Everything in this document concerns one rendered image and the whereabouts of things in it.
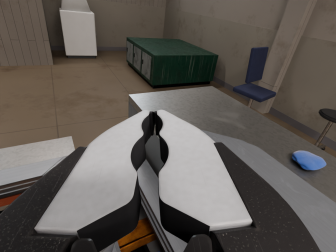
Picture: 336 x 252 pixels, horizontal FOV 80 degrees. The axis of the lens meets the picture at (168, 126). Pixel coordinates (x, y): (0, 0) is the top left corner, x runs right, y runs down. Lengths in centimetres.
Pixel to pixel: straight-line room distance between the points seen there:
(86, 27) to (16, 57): 167
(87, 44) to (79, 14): 66
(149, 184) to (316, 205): 56
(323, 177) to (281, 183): 21
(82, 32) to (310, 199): 553
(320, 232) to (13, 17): 521
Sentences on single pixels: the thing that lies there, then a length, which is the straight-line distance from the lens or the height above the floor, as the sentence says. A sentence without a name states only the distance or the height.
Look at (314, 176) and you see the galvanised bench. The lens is 90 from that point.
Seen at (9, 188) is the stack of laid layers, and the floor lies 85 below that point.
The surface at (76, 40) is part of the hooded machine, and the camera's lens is 578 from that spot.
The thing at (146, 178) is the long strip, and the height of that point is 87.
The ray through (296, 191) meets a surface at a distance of 75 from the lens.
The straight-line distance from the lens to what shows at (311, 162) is 91.
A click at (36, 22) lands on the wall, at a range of 519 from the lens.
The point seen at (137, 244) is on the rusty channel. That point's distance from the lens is 91.
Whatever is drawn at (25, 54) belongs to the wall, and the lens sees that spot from 533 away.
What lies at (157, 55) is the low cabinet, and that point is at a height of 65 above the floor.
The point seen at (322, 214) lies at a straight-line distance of 73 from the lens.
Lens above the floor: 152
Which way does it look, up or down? 32 degrees down
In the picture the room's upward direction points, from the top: 8 degrees clockwise
